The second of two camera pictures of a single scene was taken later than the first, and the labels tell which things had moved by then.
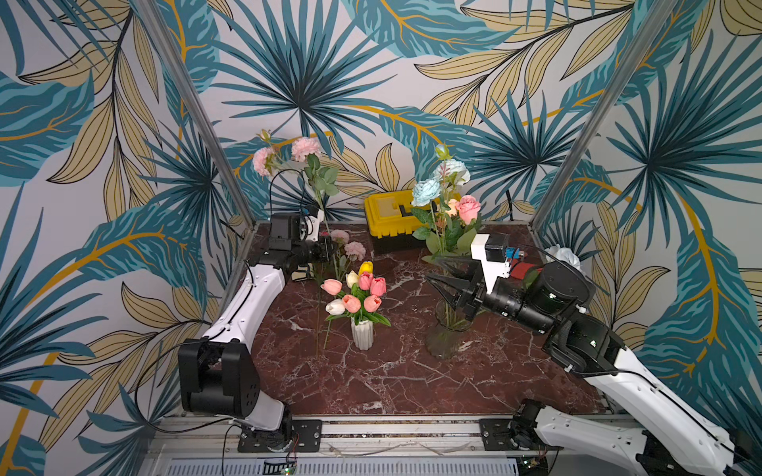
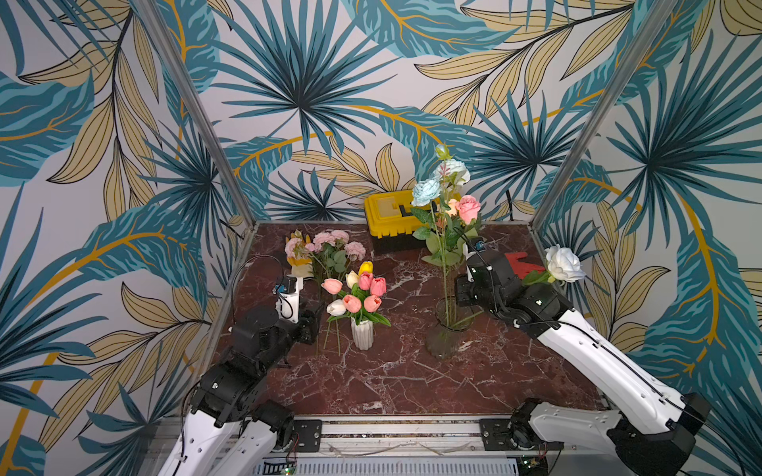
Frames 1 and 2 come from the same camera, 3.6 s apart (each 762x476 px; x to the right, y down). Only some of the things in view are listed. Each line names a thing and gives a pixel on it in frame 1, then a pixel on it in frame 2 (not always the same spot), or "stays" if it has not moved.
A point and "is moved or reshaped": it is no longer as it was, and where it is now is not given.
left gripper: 324,253 -> 310,323
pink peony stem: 303,155 is moved or reshaped
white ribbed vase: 363,333 stays
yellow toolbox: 391,220 stays
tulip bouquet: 360,296 stays
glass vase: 444,339 stays
